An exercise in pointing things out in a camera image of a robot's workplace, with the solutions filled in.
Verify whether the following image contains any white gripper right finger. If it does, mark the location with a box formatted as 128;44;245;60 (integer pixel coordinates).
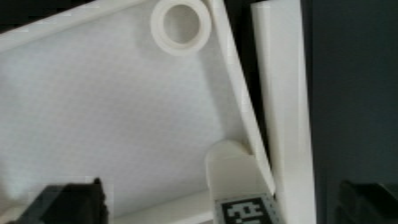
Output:
334;180;398;224

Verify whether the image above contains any white desk top tray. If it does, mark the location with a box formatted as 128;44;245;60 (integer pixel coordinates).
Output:
0;0;275;224

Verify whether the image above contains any white right obstacle block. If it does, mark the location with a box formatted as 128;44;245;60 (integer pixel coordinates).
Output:
252;0;316;224

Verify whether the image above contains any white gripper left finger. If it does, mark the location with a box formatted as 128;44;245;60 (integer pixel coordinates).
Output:
11;178;110;224

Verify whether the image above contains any white leg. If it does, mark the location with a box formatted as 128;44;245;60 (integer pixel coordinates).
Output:
206;140;286;224

